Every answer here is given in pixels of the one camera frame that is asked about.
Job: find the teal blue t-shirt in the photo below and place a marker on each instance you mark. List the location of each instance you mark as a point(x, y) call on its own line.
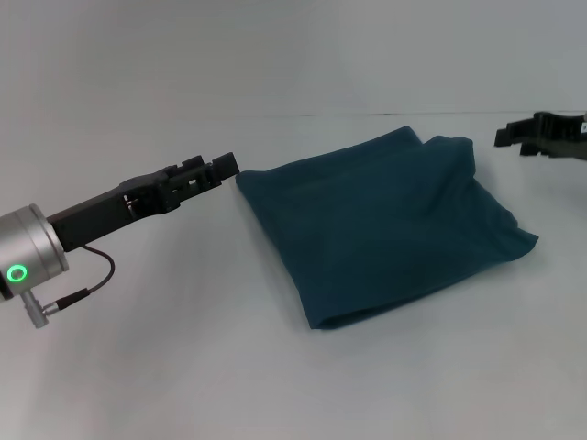
point(376, 229)

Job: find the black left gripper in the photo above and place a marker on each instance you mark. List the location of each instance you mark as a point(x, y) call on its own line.
point(119, 206)

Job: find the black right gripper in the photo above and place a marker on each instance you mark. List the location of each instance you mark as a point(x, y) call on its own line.
point(561, 135)

